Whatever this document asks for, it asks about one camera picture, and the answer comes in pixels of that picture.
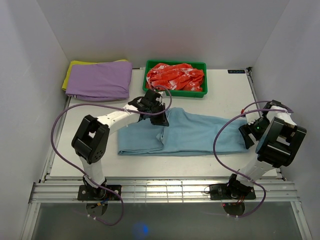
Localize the light blue trousers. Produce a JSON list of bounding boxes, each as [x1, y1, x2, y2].
[[117, 107, 247, 157]]

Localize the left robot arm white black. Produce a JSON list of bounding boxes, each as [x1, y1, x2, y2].
[[71, 89, 169, 200]]

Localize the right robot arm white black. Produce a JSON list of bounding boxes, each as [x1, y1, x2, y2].
[[225, 100, 307, 199]]

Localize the red white patterned trousers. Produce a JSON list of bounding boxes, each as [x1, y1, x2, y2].
[[145, 63, 205, 92]]

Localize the folded purple trousers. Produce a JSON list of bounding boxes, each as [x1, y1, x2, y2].
[[64, 61, 133, 101]]

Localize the folded yellow trousers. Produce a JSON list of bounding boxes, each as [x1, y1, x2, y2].
[[61, 59, 130, 91]]

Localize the green plastic bin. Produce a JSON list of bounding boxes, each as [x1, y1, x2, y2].
[[142, 59, 208, 98]]

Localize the dark label on table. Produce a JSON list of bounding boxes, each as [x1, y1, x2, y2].
[[227, 69, 246, 74]]

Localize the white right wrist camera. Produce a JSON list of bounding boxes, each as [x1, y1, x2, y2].
[[245, 111, 260, 125]]

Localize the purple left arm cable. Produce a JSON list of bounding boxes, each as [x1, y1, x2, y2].
[[50, 85, 173, 227]]

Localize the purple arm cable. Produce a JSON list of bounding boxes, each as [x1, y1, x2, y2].
[[50, 85, 173, 227], [212, 100, 295, 218]]

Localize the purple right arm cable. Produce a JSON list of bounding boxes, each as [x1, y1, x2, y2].
[[212, 100, 295, 218]]

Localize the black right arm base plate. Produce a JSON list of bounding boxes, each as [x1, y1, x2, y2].
[[209, 183, 256, 200]]

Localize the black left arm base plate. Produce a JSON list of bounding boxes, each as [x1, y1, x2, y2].
[[77, 185, 120, 202]]

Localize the aluminium table edge rail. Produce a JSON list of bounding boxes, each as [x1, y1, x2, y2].
[[29, 179, 300, 204]]

